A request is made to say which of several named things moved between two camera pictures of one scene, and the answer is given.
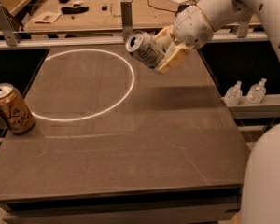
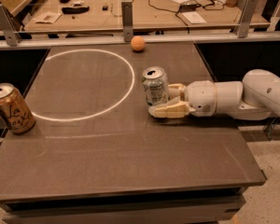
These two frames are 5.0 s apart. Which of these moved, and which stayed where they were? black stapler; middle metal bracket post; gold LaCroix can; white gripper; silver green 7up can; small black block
Moved: white gripper; silver green 7up can
Stayed: middle metal bracket post; black stapler; gold LaCroix can; small black block
